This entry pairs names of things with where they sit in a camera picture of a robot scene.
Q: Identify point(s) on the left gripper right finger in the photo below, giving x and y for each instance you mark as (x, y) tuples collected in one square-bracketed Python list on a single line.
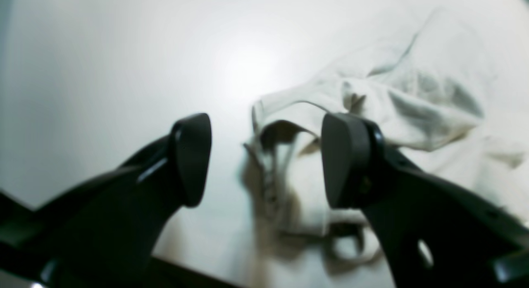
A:
[(434, 233)]

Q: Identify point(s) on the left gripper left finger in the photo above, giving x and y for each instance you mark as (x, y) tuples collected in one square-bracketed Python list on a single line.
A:
[(102, 232)]

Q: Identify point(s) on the beige t-shirt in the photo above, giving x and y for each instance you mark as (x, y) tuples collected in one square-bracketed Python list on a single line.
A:
[(422, 87)]

